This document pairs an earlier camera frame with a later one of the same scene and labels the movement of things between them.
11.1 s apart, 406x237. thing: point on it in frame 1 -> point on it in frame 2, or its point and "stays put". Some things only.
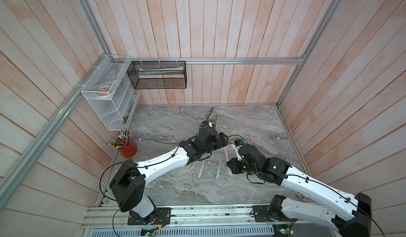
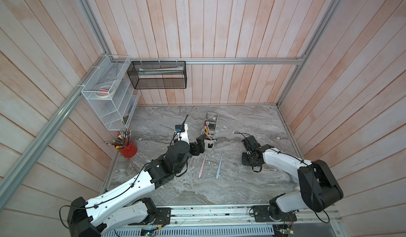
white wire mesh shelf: x=113 y=92 stays put
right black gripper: x=234 y=165 -> x=243 y=160
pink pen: x=200 y=173 stays put
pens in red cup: x=122 y=139 stays put
